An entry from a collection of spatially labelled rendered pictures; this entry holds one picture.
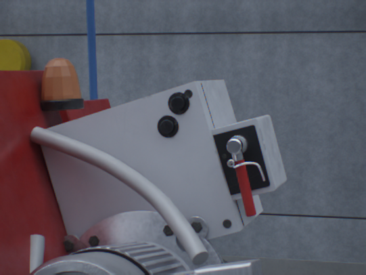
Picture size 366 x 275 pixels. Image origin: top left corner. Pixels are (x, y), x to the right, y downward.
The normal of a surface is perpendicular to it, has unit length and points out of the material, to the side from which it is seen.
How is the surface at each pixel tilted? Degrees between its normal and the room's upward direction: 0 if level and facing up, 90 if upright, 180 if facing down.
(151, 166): 90
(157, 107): 90
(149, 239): 81
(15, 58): 90
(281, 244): 90
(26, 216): 70
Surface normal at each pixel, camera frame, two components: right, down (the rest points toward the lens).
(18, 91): 0.90, -0.32
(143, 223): -0.26, -0.08
